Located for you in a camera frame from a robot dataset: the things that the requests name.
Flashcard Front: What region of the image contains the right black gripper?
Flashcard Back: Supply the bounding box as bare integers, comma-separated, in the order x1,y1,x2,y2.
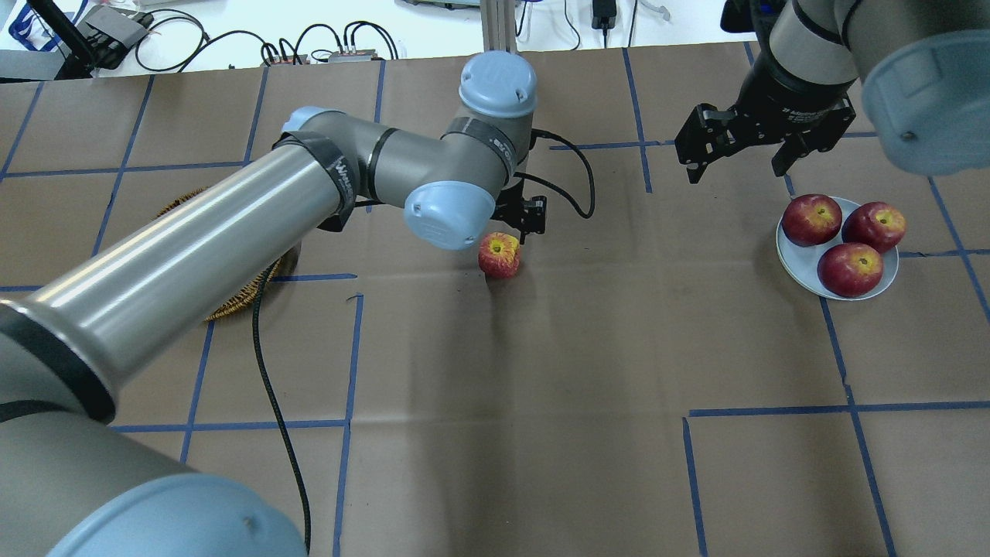
674,47,856,184

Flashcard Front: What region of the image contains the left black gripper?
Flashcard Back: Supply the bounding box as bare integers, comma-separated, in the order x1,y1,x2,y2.
492,179,548,244

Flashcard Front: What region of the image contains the yellow-red apple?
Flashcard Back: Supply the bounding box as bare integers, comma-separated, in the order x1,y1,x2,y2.
477,232,522,279

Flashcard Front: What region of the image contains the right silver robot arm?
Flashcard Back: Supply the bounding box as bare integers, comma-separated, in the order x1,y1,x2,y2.
675,1,989,183

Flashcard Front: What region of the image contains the red apple plate left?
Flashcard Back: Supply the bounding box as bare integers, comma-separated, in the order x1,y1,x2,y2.
780,193,844,247

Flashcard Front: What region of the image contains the red apple plate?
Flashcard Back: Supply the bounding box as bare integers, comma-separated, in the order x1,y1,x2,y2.
780,193,844,247
817,242,886,299
841,201,906,255

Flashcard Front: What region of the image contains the light blue plate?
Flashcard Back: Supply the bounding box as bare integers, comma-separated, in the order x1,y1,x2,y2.
775,193,906,301

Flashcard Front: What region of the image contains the red apple plate back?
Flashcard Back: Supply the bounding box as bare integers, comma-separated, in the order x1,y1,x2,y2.
841,201,906,255

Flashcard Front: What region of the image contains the red apple plate front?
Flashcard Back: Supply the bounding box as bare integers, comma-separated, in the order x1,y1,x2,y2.
817,242,886,299

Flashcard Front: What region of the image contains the woven wicker basket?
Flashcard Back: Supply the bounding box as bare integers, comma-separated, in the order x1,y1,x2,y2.
153,186,302,322

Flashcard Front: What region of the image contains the black power adapter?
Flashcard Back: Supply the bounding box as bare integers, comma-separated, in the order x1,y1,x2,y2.
591,0,618,32

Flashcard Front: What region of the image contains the black braided cable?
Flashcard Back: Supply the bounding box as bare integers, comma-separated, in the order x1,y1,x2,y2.
251,128,596,555

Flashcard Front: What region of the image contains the aluminium frame post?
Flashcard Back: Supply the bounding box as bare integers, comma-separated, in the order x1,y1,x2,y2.
480,0,517,54

